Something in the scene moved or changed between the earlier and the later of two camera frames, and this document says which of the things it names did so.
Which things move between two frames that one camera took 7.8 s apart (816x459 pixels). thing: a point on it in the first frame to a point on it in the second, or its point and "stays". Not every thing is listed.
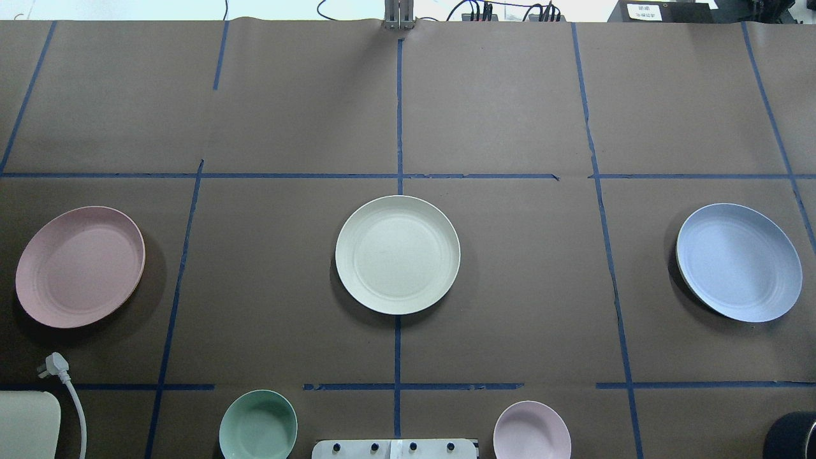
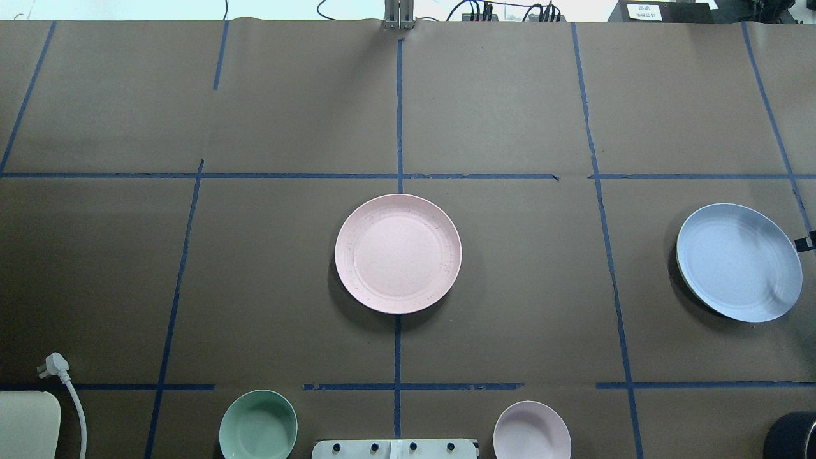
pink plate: x=80 y=266 to x=398 y=254
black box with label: x=662 y=11 stays
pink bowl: x=531 y=429 stays
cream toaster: x=30 y=424 stays
